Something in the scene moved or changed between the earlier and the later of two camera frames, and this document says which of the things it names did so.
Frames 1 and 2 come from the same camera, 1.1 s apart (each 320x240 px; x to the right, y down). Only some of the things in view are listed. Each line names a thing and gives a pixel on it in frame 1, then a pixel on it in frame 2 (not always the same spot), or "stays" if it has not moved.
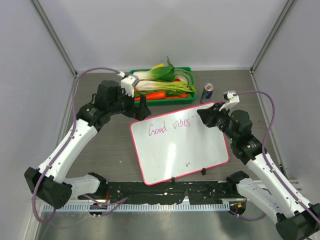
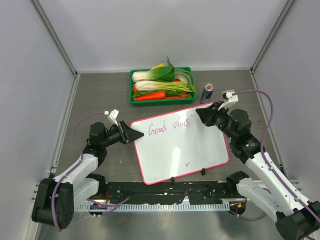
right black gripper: (209, 115) stays
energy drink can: (207, 92) stays
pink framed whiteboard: (170, 145) stays
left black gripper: (139, 113) → (126, 133)
